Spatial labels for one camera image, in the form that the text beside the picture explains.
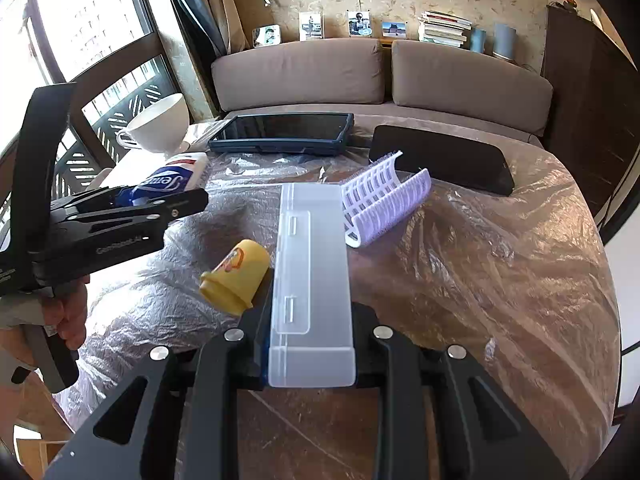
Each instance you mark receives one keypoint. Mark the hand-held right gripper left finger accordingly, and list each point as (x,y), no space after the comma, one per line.
(252,350)

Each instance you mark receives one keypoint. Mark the large grey cylinder speaker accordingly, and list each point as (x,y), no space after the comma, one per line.
(505,40)

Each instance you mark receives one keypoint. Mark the white ceramic cup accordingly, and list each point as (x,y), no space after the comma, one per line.
(160,122)

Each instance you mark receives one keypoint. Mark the dark wooden cabinet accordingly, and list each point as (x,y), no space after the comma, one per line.
(585,100)

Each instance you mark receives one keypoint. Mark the clear plastic table cover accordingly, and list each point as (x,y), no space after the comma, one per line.
(475,270)

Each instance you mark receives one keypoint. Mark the brown fabric sofa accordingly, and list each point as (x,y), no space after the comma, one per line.
(380,110)

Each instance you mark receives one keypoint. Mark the dark and beige curtain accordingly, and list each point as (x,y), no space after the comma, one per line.
(200,5)

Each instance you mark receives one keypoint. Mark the translucent plastic box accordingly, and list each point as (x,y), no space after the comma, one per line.
(310,260)

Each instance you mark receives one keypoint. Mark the small photo print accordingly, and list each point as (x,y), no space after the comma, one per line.
(394,29)
(360,23)
(311,25)
(267,36)

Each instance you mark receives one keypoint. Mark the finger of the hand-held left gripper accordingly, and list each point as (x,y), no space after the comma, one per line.
(185,200)
(122,196)

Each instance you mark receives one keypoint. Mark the round wooden table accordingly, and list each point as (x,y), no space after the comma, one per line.
(310,435)

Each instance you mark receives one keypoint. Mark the white black-framed panel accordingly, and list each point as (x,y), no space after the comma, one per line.
(627,310)

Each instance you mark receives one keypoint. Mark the person's left hand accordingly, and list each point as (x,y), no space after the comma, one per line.
(72,310)

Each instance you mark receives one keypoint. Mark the tablet in dark blue case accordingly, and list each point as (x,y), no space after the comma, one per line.
(285,130)

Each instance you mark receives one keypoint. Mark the brown sofa back cushion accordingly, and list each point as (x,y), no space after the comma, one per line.
(465,85)
(300,72)

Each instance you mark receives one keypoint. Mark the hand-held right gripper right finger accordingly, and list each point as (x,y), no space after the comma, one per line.
(365,350)

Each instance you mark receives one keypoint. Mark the small yellow plastic cup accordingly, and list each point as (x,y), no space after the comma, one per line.
(235,275)

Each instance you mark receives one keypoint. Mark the black rectangular case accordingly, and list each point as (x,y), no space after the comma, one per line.
(440,160)

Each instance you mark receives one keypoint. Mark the stack of books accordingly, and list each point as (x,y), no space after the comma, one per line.
(445,27)

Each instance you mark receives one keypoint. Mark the large window dark frame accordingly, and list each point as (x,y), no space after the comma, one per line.
(90,35)

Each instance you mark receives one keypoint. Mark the blue white tissue pack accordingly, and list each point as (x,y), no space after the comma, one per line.
(170,175)

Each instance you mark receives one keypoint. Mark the lavender plastic hair roller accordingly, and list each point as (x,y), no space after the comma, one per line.
(385,195)

